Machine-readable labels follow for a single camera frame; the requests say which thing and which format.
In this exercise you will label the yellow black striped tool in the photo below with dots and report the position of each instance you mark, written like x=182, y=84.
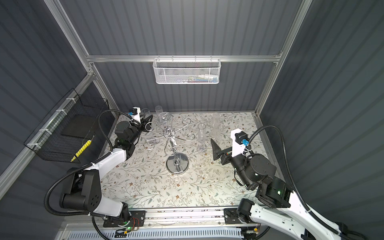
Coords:
x=82, y=149

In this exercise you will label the black wire basket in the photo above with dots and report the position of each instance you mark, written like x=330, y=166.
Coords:
x=68, y=129

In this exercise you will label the chrome wine glass rack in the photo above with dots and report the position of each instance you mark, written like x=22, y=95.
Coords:
x=177, y=163

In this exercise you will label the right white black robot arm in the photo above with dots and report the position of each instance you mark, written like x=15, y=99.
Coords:
x=280, y=207

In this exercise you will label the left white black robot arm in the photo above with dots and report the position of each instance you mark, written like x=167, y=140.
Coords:
x=82, y=191

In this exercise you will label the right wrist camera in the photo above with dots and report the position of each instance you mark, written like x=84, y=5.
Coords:
x=240, y=142

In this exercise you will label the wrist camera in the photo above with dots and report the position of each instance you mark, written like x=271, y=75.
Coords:
x=240, y=142
x=135, y=114

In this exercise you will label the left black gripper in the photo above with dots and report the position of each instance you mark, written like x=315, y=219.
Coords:
x=145, y=126

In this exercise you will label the items in white basket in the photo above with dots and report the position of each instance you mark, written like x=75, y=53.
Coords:
x=200, y=79

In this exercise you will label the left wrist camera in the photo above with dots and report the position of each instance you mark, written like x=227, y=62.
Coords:
x=135, y=114

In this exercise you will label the white wire mesh basket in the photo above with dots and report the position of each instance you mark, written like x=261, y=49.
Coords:
x=166, y=73

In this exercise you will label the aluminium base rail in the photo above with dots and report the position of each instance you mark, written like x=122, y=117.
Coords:
x=196, y=223

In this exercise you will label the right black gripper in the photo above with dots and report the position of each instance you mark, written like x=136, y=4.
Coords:
x=227, y=153

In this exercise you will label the floral table mat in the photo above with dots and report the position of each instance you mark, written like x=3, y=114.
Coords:
x=143, y=181

